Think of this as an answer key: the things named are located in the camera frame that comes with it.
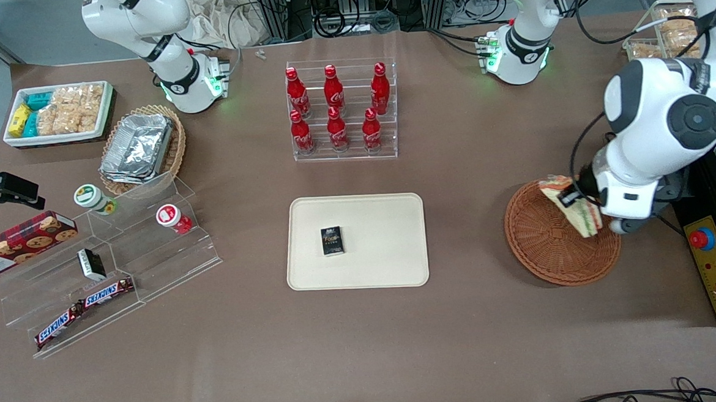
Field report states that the triangle sandwich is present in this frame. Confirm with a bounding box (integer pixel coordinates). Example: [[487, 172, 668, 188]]
[[537, 173, 604, 242]]

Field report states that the round brown wicker basket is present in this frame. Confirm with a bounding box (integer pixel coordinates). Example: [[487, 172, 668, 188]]
[[502, 174, 625, 291]]

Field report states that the aluminium foil tray stack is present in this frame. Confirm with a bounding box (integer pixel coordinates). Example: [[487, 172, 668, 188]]
[[97, 112, 177, 186]]

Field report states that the oval light wicker basket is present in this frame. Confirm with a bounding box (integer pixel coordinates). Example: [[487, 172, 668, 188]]
[[95, 102, 190, 199]]

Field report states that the beige plastic tray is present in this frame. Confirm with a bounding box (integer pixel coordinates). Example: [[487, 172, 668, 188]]
[[282, 190, 431, 294]]

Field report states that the red tartan cookie box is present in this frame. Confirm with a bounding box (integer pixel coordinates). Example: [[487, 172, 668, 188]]
[[0, 209, 81, 281]]

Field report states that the yellow snack packet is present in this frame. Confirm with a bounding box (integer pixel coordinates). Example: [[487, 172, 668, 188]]
[[6, 102, 34, 138]]

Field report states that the green lid dessert cup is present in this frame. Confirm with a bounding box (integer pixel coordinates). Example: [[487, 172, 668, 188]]
[[73, 182, 119, 218]]

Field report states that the clear bag of rice crackers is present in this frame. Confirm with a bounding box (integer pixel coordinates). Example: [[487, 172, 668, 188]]
[[34, 103, 62, 137], [51, 83, 107, 134]]

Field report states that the red emergency stop button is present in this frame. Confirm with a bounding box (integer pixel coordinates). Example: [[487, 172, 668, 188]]
[[688, 226, 716, 253]]

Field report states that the small black white box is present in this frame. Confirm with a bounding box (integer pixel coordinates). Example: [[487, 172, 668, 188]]
[[77, 247, 108, 283]]

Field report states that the clear acrylic stepped riser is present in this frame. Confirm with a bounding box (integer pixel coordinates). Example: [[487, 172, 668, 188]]
[[0, 231, 151, 362], [83, 168, 226, 308]]

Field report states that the white rectangular snack bin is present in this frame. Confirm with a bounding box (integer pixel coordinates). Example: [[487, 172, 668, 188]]
[[0, 80, 118, 151]]

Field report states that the black control box yellow panel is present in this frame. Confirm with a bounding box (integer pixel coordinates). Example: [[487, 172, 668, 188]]
[[668, 143, 716, 330]]

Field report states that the brown snickers bar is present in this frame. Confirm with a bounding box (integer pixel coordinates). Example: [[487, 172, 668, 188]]
[[32, 300, 91, 351], [81, 277, 137, 310]]

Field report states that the red lid dessert cup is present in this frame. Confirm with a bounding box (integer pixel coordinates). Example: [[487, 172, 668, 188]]
[[154, 203, 194, 237]]

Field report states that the red cola bottle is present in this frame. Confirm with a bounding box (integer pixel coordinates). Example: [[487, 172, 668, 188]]
[[285, 66, 312, 120], [322, 64, 348, 119], [326, 106, 351, 154], [289, 109, 316, 157], [361, 107, 384, 154], [368, 61, 393, 117]]

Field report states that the clear acrylic bottle rack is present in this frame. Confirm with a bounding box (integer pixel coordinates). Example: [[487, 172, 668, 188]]
[[285, 56, 402, 165]]

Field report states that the small black card box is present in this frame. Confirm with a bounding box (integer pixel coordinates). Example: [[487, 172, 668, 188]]
[[319, 225, 346, 258]]

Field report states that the white cloth bag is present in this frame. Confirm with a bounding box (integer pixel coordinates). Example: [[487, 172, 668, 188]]
[[183, 0, 266, 53]]

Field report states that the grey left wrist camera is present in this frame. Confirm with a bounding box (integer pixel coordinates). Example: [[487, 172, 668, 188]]
[[606, 206, 674, 236]]

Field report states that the black cable on table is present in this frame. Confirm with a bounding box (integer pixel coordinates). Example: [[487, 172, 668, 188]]
[[656, 212, 687, 239]]

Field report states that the black cable bundle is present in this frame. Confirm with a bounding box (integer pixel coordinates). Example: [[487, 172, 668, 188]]
[[542, 374, 716, 402]]

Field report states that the aluminium frame post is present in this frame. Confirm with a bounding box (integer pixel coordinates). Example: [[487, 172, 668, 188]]
[[422, 0, 455, 29], [252, 0, 293, 45]]

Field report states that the coiled grey cable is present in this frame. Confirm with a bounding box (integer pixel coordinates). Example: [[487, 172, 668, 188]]
[[371, 8, 400, 34]]

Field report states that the coiled black cable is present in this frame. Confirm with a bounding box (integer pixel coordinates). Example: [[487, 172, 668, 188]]
[[313, 4, 348, 40]]

